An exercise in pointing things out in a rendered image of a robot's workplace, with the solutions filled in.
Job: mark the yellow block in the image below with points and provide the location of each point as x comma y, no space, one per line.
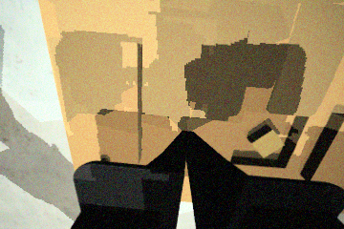
265,141

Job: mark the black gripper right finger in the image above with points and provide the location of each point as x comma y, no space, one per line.
221,193

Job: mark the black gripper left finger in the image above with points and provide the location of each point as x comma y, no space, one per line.
157,186

